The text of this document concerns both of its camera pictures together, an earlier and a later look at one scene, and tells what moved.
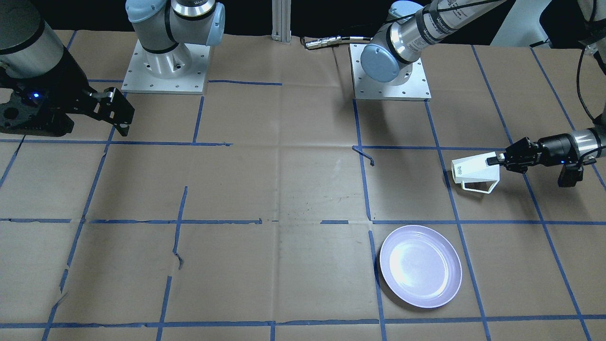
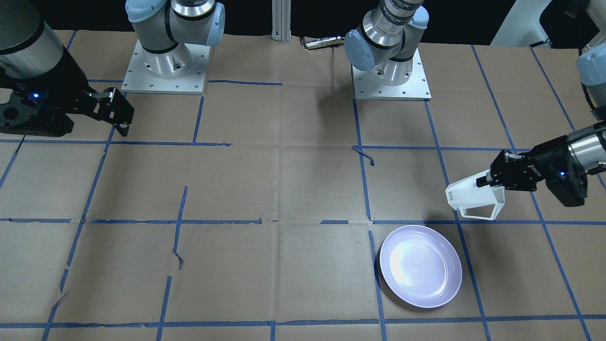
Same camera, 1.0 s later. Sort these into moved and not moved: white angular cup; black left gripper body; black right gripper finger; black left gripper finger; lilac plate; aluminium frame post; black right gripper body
Moved: white angular cup; black left gripper body; black left gripper finger
Not moved: black right gripper body; lilac plate; black right gripper finger; aluminium frame post
